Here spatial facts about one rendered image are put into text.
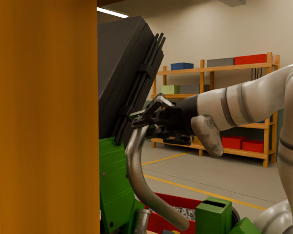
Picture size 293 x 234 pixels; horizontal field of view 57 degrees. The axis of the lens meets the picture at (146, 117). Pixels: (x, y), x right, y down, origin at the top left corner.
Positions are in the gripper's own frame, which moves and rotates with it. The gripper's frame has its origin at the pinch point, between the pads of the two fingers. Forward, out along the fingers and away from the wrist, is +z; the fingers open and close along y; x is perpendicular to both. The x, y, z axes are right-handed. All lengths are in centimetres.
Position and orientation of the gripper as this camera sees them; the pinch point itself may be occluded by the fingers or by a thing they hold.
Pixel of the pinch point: (144, 128)
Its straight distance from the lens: 57.6
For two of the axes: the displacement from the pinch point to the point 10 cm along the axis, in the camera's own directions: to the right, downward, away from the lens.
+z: -8.1, 2.2, 5.5
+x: -2.5, 7.1, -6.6
